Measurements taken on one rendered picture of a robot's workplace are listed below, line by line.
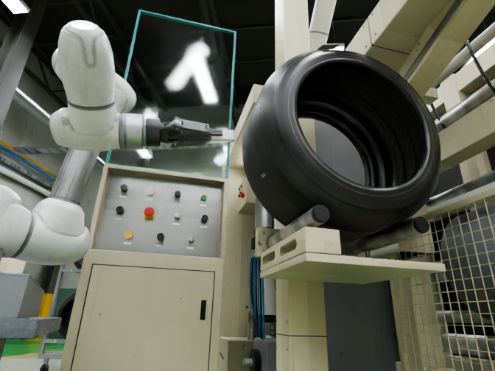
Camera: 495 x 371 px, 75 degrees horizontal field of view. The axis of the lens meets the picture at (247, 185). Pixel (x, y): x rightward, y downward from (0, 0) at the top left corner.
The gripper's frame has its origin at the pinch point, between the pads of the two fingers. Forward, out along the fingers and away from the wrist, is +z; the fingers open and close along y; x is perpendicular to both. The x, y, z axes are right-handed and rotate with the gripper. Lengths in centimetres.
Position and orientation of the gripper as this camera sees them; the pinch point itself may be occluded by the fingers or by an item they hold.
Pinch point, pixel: (222, 135)
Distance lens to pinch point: 91.1
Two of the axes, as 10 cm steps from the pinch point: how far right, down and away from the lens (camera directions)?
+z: 9.6, 0.0, 2.8
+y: -2.6, 3.5, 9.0
